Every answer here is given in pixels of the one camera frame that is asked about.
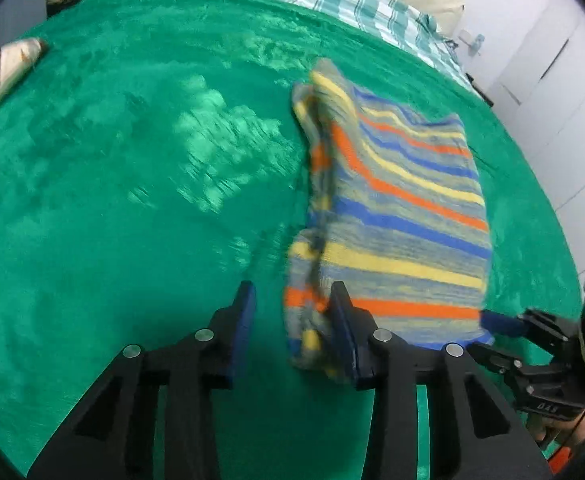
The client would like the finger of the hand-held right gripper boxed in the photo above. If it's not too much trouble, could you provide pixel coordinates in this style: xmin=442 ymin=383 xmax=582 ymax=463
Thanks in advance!
xmin=480 ymin=307 xmax=581 ymax=361
xmin=467 ymin=342 xmax=528 ymax=381

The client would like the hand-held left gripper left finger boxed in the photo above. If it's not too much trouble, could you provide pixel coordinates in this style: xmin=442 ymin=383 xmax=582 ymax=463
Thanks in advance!
xmin=27 ymin=280 xmax=257 ymax=480

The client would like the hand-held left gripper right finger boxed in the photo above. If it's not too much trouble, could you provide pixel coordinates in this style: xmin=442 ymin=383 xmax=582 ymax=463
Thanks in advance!
xmin=327 ymin=281 xmax=553 ymax=480

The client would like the striped knit sweater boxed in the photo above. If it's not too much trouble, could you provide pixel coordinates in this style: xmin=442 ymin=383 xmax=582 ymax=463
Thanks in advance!
xmin=282 ymin=57 xmax=493 ymax=386

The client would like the person's right hand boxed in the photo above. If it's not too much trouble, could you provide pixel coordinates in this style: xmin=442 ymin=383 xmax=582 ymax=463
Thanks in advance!
xmin=527 ymin=405 xmax=585 ymax=458

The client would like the green fleece blanket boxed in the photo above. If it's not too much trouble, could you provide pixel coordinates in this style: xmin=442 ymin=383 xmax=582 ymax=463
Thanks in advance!
xmin=0 ymin=0 xmax=585 ymax=480

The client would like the white wardrobe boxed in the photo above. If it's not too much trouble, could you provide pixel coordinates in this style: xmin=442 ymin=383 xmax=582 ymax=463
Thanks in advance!
xmin=487 ymin=0 xmax=585 ymax=261

